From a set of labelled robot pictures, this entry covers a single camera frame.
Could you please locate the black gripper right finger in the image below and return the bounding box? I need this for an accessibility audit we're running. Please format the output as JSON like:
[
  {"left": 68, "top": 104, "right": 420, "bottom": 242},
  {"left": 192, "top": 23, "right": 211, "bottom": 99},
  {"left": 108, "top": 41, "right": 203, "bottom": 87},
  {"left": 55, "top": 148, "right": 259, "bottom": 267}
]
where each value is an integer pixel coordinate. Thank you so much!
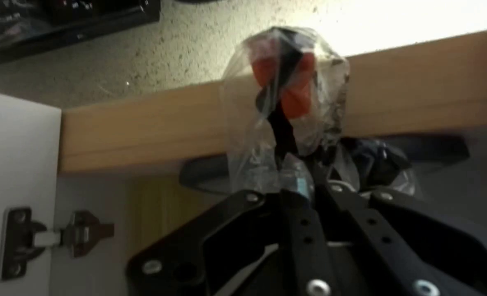
[{"left": 287, "top": 109, "right": 487, "bottom": 296}]

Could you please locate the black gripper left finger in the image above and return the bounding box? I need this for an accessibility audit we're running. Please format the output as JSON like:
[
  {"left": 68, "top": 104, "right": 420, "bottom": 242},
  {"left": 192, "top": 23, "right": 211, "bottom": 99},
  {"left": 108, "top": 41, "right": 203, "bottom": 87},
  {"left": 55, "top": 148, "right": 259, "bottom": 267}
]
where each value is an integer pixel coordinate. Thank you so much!
[{"left": 126, "top": 109, "right": 336, "bottom": 296}]

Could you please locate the clear plastic bag with orange item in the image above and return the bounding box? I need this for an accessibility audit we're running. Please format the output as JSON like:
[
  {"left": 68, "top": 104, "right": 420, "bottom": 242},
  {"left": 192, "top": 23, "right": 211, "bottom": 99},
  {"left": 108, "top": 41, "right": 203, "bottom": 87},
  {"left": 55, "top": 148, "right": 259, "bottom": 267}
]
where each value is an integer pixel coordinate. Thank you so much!
[{"left": 220, "top": 25, "right": 422, "bottom": 201}]

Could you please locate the light wooden cabinet board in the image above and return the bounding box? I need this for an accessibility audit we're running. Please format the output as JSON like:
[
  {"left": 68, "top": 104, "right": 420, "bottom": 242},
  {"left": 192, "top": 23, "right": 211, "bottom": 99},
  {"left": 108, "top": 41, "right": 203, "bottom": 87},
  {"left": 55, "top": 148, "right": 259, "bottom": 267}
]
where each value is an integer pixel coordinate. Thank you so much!
[{"left": 60, "top": 18, "right": 487, "bottom": 176}]

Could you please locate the metal cabinet door hinge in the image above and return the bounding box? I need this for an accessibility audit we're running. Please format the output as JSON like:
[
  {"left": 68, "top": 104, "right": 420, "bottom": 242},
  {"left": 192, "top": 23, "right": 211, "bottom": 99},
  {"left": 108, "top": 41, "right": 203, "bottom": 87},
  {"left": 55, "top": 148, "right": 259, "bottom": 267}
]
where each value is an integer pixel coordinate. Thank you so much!
[{"left": 0, "top": 206, "right": 118, "bottom": 283}]

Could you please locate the white cabinet door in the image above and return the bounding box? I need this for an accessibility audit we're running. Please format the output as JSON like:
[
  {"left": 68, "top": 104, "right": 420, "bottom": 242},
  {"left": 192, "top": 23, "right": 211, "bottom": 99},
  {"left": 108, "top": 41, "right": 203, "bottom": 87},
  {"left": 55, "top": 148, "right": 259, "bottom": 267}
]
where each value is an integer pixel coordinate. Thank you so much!
[{"left": 0, "top": 89, "right": 63, "bottom": 296}]

